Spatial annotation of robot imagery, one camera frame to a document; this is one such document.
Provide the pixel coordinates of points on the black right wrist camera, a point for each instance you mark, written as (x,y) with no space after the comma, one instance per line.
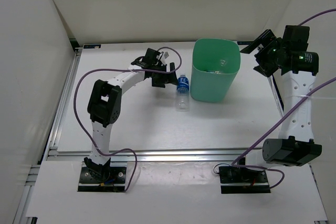
(295,38)

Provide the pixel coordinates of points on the aluminium front table rail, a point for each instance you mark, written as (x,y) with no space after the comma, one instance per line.
(192,155)

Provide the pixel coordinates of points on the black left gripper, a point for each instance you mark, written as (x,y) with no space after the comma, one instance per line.
(167,78)

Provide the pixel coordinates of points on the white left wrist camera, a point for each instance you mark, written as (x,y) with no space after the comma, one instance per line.
(162,58)

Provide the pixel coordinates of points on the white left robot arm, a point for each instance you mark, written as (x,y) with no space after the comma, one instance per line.
(104,105)

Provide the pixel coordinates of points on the aluminium table rail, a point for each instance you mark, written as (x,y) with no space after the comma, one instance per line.
(56,128)
(276,93)
(192,155)

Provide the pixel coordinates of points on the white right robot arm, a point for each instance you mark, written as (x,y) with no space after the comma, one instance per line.
(295,144)

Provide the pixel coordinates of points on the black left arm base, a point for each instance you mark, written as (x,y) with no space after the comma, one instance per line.
(105,178)

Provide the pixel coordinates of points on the aluminium left table rail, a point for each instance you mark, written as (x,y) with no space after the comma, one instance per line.
(56,128)

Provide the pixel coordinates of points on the blue label clear bottle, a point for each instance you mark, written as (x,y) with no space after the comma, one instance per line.
(182,93)

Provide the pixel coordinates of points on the aluminium right table rail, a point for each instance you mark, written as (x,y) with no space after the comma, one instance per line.
(276,93)

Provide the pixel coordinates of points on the green plastic bin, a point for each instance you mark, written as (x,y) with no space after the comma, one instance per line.
(207,87)

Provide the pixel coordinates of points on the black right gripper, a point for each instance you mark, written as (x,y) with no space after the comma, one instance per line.
(264,67)

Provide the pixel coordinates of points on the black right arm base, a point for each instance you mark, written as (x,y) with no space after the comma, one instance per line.
(241,180)

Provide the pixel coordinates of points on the clear plastic bottle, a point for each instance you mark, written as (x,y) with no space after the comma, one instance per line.
(223,64)

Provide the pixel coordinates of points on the white orange label clear bottle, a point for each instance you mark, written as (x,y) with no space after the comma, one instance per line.
(212,72)

